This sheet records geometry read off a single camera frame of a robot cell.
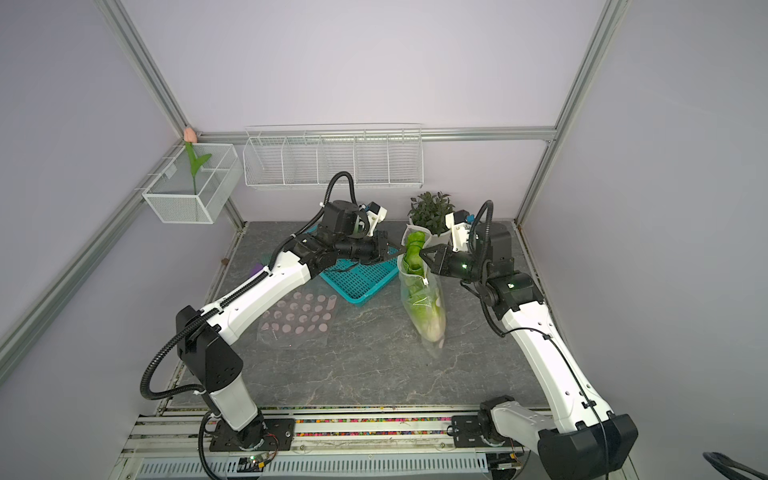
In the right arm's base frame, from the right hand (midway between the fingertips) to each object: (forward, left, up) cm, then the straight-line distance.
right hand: (420, 251), depth 70 cm
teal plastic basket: (+12, +20, -32) cm, 39 cm away
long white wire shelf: (+43, +26, -3) cm, 51 cm away
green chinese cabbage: (+3, +1, -7) cm, 8 cm away
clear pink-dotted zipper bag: (-1, +36, -32) cm, 48 cm away
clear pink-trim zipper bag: (-12, -5, -29) cm, 31 cm away
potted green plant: (+29, -6, -14) cm, 33 cm away
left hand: (+1, +3, -2) cm, 4 cm away
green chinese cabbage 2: (-9, -1, -11) cm, 14 cm away
